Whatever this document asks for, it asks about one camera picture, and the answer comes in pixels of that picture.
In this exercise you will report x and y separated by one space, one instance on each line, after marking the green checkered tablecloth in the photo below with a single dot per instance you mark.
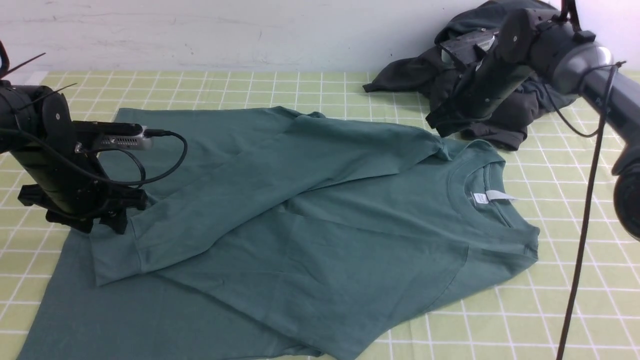
548 175

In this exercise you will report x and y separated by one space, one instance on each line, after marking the green long-sleeved shirt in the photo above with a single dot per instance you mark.
284 234

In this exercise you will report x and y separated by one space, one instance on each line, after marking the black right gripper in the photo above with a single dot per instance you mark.
527 43

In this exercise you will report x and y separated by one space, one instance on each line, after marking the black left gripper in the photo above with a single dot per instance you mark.
70 184

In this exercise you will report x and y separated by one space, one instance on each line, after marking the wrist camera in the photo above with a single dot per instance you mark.
103 135
468 48

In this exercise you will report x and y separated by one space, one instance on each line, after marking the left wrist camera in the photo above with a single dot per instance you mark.
103 135

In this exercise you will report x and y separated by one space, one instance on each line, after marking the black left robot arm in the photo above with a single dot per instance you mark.
61 156

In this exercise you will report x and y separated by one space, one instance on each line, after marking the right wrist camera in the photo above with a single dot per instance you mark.
468 48

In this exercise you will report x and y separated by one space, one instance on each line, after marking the dark grey clothes pile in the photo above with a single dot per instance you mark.
435 79

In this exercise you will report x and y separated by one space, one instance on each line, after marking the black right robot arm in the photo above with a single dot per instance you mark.
587 69

